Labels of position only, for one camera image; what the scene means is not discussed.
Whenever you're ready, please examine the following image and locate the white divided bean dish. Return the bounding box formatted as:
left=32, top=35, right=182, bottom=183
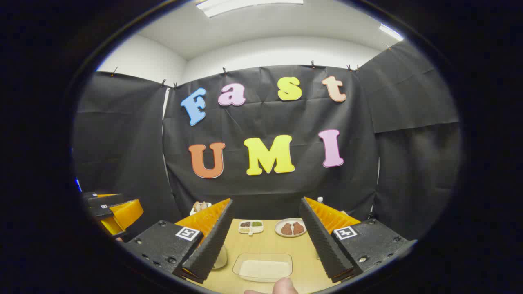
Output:
left=238, top=220, right=264, bottom=236

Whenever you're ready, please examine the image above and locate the black backdrop cloth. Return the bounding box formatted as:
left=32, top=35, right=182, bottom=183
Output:
left=73, top=41, right=462, bottom=241

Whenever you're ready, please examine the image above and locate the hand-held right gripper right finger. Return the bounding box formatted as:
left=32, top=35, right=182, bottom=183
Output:
left=299, top=197, right=417, bottom=283

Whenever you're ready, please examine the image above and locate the white round plate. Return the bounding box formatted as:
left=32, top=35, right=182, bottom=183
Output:
left=275, top=218, right=307, bottom=238

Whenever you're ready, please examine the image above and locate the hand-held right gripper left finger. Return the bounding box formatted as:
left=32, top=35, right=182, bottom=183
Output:
left=123, top=199, right=235, bottom=284

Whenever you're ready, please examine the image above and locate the clear plastic tray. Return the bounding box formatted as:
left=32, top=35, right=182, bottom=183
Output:
left=232, top=253, right=293, bottom=283

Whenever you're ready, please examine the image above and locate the dark grey rice cooker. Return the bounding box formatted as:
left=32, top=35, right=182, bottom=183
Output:
left=212, top=244, right=228, bottom=270

